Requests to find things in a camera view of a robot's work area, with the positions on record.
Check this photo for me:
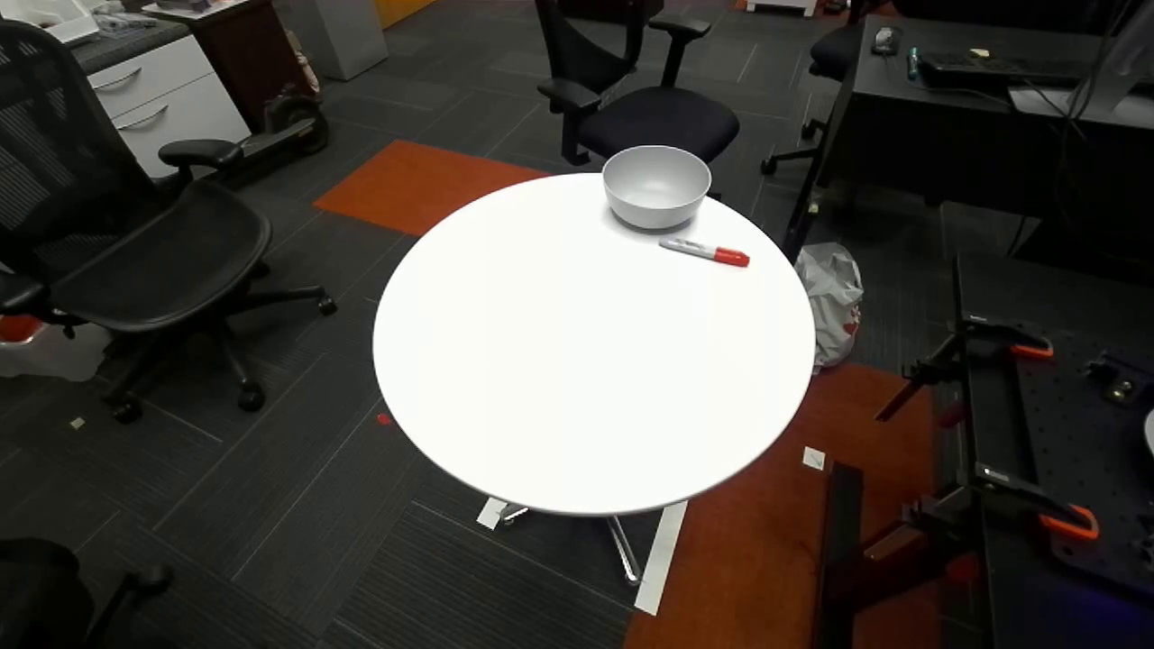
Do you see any red marker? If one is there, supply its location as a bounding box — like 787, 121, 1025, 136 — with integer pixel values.
655, 235, 752, 271

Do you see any grey bowl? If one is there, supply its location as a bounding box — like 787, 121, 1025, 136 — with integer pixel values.
600, 139, 715, 235

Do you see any black padded office chair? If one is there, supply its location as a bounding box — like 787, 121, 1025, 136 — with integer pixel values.
533, 0, 742, 168

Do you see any white table base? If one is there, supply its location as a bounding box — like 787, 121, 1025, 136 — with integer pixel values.
471, 489, 694, 620

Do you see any clear plastic bag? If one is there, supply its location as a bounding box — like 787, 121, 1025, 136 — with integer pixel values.
792, 238, 868, 370

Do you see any black kick scooter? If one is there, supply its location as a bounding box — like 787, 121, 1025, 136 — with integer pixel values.
220, 80, 334, 179

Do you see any grey bin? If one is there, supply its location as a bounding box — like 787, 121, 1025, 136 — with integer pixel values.
275, 0, 389, 83

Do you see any black mesh office chair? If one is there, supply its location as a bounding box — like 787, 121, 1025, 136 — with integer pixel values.
0, 14, 340, 427

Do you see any black office desk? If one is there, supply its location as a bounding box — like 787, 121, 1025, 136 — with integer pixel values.
781, 12, 1154, 267

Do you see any dark brown wooden cabinet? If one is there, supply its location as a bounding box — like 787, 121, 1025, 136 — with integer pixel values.
191, 0, 325, 121

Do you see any white drawer cabinet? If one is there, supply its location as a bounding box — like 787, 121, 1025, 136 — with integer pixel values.
73, 30, 257, 184

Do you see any black keyboard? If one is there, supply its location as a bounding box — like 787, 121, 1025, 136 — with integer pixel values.
916, 47, 1088, 91

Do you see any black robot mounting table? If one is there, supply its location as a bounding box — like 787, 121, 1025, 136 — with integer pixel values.
944, 251, 1154, 649

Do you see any white floor object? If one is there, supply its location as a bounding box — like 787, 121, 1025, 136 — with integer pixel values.
0, 315, 114, 387

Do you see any dark grey desk top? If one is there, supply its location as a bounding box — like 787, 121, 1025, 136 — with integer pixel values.
65, 12, 194, 74

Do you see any black upright post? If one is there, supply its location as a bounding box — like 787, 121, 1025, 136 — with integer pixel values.
811, 461, 873, 649

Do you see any black clamp orange handle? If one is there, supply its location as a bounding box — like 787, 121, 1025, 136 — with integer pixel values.
896, 458, 1103, 571
873, 311, 1061, 427

